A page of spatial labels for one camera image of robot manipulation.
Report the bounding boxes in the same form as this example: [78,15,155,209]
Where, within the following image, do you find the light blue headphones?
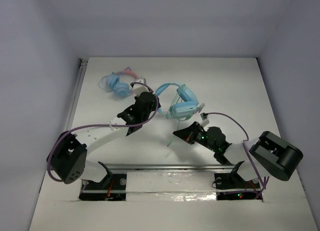
[155,82,205,121]

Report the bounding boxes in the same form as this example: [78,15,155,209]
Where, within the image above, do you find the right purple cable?
[204,112,271,199]

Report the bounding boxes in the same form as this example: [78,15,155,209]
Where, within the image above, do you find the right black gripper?
[173,121,217,153]

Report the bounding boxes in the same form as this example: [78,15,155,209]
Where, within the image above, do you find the purple cable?
[204,112,271,199]
[47,82,161,183]

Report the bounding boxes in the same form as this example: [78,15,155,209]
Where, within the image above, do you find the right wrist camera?
[200,112,210,127]

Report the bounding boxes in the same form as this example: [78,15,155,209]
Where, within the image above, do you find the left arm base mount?
[78,161,127,201]

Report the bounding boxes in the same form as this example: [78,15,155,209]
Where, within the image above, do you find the pink blue cat-ear headphones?
[98,67,139,98]

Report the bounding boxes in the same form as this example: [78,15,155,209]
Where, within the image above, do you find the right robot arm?
[173,121,304,188]

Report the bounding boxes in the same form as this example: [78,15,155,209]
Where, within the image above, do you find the aluminium rail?
[105,163,235,171]
[62,58,88,133]

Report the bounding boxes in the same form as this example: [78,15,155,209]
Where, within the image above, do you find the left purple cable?
[47,82,161,183]

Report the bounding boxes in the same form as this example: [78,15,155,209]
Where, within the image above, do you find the aluminium rail front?
[105,163,235,171]

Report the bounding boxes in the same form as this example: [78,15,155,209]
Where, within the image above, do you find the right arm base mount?
[211,161,263,201]

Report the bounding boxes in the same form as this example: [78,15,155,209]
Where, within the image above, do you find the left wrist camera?
[130,76,149,97]

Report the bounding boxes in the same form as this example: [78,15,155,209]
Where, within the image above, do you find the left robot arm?
[46,91,160,188]

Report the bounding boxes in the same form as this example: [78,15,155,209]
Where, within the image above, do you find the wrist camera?
[130,76,149,97]
[200,112,210,127]

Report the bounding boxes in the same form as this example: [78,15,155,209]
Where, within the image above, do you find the aluminium rail left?
[62,58,88,133]

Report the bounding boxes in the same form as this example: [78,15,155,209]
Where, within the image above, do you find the green headphone cable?
[166,83,201,148]

